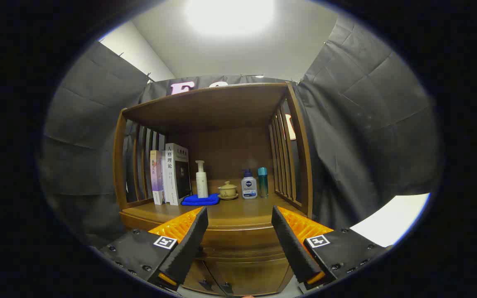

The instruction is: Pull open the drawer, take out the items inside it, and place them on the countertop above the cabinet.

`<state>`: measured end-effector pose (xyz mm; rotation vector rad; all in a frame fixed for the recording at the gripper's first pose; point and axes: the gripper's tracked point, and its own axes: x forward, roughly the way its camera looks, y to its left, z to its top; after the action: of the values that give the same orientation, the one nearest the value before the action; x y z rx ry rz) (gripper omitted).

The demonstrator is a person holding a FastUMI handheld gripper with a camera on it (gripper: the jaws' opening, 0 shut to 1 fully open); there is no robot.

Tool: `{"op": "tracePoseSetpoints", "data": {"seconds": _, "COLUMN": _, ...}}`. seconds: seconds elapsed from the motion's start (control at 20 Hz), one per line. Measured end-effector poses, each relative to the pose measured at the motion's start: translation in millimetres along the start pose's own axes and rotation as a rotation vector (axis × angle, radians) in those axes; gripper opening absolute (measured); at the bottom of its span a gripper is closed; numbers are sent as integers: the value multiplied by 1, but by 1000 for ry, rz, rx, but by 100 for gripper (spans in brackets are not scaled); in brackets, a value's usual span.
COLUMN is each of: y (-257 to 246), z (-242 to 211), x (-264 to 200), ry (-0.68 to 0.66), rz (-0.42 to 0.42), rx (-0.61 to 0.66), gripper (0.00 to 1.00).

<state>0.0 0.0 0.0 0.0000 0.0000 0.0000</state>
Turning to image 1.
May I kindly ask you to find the white pump bottle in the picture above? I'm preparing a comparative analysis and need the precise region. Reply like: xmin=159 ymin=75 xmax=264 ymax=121
xmin=195 ymin=160 xmax=209 ymax=198

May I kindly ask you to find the purple book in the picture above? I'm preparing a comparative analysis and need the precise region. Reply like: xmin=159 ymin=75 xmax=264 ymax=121
xmin=150 ymin=150 xmax=165 ymax=205

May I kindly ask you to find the blue folded cloth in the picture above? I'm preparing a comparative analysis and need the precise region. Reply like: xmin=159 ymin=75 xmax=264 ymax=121
xmin=181 ymin=193 xmax=220 ymax=206

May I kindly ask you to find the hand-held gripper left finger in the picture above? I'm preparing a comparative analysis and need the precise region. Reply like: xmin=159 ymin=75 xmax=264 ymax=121
xmin=99 ymin=206 xmax=209 ymax=290

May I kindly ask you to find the thin white book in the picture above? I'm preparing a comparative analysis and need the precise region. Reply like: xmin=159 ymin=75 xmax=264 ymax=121
xmin=162 ymin=150 xmax=171 ymax=204

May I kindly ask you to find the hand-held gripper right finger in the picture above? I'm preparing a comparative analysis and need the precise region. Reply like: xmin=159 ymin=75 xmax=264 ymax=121
xmin=271 ymin=205 xmax=393 ymax=292

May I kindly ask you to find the white side cabinet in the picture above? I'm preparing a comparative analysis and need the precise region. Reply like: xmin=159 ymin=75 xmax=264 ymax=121
xmin=349 ymin=192 xmax=431 ymax=248

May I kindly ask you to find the thick white and black book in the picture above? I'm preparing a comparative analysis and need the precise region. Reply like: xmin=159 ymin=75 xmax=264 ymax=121
xmin=165 ymin=143 xmax=192 ymax=206

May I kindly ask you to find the teal bottle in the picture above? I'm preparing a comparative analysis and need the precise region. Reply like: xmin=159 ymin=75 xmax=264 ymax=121
xmin=258 ymin=167 xmax=269 ymax=198

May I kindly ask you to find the beige lidded teacup with saucer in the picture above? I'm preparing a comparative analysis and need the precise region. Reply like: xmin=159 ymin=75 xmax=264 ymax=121
xmin=217 ymin=181 xmax=239 ymax=201

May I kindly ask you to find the wooden cabinet door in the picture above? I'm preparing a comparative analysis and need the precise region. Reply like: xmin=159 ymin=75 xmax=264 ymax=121
xmin=183 ymin=260 xmax=222 ymax=294
xmin=210 ymin=259 xmax=295 ymax=296

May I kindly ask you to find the white bottle with blue cap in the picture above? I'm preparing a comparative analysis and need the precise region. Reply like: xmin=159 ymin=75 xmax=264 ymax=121
xmin=241 ymin=169 xmax=258 ymax=200

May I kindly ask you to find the brown wooden cabinet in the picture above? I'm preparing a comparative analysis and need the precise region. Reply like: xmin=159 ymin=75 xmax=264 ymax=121
xmin=112 ymin=82 xmax=313 ymax=296

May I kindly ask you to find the brown wooden countertop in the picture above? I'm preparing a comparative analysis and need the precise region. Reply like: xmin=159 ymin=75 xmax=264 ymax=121
xmin=119 ymin=192 xmax=307 ymax=230

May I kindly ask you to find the brown wooden drawer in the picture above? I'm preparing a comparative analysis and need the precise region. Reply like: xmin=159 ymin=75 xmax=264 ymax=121
xmin=199 ymin=228 xmax=289 ymax=259

